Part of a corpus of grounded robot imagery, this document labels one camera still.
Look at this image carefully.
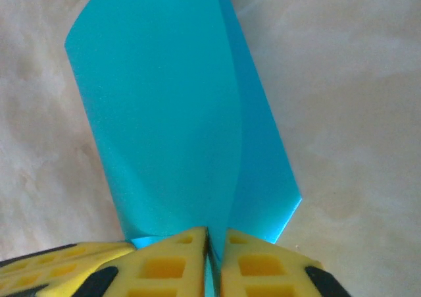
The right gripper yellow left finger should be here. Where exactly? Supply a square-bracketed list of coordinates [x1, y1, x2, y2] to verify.
[74, 226, 209, 297]

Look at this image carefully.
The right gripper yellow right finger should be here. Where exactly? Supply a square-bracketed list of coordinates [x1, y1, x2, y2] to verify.
[219, 227, 355, 297]

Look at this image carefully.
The blue paper sheet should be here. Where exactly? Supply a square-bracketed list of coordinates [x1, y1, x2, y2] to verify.
[64, 0, 303, 297]

